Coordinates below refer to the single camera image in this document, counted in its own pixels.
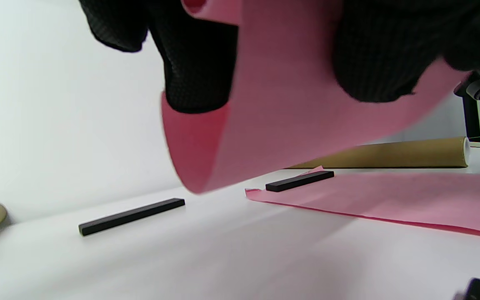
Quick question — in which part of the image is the pink paper sheet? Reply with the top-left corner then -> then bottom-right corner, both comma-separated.
245,166 -> 480,241
161,0 -> 472,194

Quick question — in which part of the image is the person's left hand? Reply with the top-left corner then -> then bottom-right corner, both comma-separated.
77,0 -> 480,114

